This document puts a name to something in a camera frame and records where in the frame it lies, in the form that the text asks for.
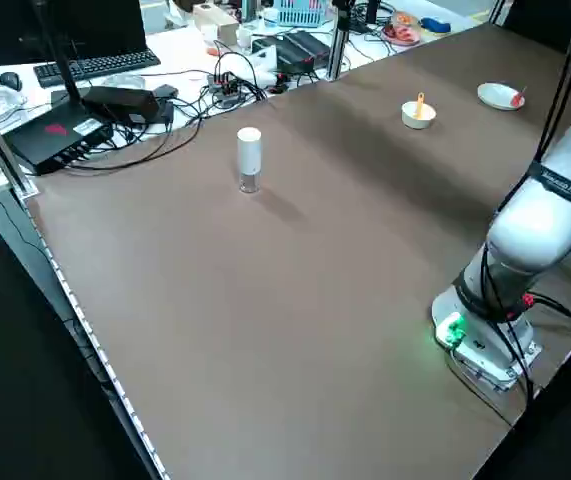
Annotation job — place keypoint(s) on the blue plastic basket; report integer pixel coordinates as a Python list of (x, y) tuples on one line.
[(297, 12)]

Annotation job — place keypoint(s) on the white plate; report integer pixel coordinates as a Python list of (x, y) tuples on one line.
[(496, 95)]

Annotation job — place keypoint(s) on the pink plate with skewers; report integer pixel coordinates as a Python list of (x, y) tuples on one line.
[(402, 36)]

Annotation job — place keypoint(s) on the white paper cup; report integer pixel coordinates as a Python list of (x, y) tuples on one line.
[(244, 37)]

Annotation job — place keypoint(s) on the red sausage on stick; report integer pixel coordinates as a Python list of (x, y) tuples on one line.
[(518, 98)]

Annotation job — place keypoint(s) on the black keyboard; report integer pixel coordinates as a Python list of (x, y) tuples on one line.
[(95, 66)]

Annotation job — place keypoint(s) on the aluminium frame post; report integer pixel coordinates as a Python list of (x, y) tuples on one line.
[(340, 45)]

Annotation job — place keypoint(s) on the white bowl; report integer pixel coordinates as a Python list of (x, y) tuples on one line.
[(417, 121)]

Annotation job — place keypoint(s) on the black adapter box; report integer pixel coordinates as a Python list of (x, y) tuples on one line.
[(120, 102)]

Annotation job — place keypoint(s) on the black router box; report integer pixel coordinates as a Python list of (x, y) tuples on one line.
[(50, 139)]

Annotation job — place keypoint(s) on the black power supply unit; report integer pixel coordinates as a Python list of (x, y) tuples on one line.
[(295, 45)]

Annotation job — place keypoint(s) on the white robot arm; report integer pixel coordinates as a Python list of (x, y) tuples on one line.
[(540, 225)]

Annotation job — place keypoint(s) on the usb hub with plugs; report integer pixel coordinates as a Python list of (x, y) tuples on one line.
[(225, 87)]

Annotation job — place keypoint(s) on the black monitor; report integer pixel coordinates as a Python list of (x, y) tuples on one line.
[(105, 25)]

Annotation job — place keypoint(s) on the clear bowl with bread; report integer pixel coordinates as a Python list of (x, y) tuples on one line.
[(406, 20)]

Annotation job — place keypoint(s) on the black mouse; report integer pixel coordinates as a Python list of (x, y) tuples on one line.
[(9, 80)]

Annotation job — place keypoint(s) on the cardboard box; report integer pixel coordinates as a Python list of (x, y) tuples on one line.
[(215, 20)]

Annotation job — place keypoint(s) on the blue cloth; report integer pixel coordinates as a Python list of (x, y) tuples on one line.
[(435, 24)]

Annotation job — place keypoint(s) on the white oil pot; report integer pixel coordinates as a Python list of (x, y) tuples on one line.
[(249, 150)]

